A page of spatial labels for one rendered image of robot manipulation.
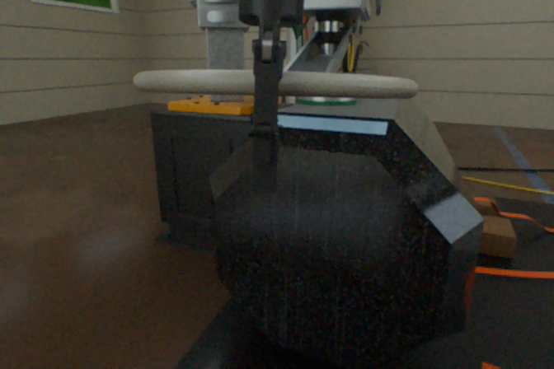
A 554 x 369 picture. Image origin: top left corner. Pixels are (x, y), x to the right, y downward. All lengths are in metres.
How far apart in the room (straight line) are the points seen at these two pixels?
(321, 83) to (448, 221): 0.65
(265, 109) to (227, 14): 1.50
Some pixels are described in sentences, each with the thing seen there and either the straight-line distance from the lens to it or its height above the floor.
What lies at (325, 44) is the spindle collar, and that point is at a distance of 1.26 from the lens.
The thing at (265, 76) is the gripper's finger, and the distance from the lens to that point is 0.37.
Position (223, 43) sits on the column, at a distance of 1.90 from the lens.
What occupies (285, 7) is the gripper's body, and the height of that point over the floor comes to 1.05.
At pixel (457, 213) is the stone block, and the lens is 1.01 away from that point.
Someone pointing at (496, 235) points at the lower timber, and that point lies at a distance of 2.15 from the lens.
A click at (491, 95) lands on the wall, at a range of 6.36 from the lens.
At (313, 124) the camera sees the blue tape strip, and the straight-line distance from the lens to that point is 0.99.
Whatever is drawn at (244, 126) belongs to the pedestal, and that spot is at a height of 0.70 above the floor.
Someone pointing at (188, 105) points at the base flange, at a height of 0.77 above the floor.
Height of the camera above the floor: 1.00
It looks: 16 degrees down
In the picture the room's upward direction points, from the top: straight up
